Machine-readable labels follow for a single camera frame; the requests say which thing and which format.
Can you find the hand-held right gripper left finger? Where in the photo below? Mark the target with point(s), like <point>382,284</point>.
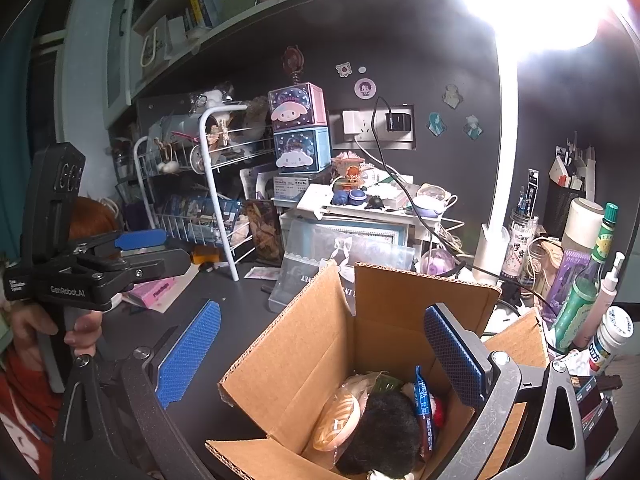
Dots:
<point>190,355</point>

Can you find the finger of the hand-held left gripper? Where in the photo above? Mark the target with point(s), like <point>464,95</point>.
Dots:
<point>150,266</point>
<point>137,240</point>

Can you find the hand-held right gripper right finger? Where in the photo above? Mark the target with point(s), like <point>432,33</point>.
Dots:
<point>455,355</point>

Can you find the blue snack bar packet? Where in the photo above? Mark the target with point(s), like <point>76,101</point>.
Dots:
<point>424,410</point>

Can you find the black fluffy pouch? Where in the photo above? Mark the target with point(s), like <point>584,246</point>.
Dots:
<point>380,435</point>

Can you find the cardboard box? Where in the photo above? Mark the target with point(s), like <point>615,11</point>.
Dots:
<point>310,340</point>

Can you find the bread bun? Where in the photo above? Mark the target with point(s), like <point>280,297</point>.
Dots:
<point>337,422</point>

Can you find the person's left forearm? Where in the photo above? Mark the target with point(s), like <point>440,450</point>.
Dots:
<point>25,405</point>

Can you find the person's left hand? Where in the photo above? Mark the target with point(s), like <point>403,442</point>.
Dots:
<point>82,332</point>

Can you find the pink packet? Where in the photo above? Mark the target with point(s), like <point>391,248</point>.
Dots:
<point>160,292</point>

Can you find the orange fluffy cloth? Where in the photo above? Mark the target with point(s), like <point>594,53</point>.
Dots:
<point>92,217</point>

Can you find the yellow box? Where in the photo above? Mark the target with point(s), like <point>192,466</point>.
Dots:
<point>205,256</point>

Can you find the small red object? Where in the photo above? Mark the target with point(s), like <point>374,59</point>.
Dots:
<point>440,412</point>

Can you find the blue cartoon poster card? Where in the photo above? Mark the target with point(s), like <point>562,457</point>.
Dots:
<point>200,210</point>

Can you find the purple round ball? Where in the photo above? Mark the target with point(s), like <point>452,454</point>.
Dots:
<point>437,262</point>

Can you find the white pink sachet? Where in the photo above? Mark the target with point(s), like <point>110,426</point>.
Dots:
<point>262,273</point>

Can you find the orange picture card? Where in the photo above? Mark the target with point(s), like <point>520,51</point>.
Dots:
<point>265,235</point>

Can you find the green bottle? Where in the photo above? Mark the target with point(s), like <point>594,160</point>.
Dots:
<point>580,295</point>

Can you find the purple box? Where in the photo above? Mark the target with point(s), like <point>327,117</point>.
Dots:
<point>567,270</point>

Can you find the clear zip bag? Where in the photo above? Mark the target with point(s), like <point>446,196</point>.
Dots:
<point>310,270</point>

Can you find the dark brown box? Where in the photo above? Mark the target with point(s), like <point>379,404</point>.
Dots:
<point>595,410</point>

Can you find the white purple teapot figurine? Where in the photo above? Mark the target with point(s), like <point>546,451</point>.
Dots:
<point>430,201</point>

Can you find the white pill bottle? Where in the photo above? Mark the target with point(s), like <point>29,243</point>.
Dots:
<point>612,335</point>

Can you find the white blue medicine box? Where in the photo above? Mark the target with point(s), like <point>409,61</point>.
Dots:
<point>292,187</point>

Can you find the white pump bottle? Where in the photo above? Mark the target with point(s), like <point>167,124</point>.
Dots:
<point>610,285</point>

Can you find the white desk lamp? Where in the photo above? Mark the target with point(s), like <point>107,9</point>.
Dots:
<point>500,185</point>

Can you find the white cylinder container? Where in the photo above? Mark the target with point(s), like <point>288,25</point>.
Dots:
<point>582,225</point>

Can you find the white desk riser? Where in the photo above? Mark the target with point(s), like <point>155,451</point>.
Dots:
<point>320,200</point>

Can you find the black mesh pen holder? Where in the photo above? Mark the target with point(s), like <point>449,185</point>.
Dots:
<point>562,205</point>

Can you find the blue cartoon storage box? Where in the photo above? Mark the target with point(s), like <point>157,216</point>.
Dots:
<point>300,149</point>

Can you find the white tote bag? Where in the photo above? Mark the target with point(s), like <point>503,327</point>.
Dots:
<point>155,47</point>

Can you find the pink cartoon storage box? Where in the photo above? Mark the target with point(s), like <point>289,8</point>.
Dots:
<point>297,105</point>

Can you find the orange haired figurine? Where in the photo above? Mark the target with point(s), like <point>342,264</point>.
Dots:
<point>350,172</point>

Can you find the brown round ornament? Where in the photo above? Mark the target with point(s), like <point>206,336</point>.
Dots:
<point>293,60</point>

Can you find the black charger plug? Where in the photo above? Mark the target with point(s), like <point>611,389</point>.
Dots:
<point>395,121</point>

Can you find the wall socket panel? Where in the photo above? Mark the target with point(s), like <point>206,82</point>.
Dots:
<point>335,130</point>

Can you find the white figure wall sticker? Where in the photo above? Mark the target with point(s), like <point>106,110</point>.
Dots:
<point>474,127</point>

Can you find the teal wall sticker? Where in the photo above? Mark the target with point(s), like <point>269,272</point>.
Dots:
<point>435,124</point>

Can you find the beige wall sticker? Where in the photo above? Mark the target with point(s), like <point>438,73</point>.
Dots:
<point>452,95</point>

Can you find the bear wall sticker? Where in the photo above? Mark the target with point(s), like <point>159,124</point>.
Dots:
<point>344,69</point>

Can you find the white wall shelf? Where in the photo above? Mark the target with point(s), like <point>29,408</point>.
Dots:
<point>280,7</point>

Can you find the round pink wall sticker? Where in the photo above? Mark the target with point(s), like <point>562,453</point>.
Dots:
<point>366,87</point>

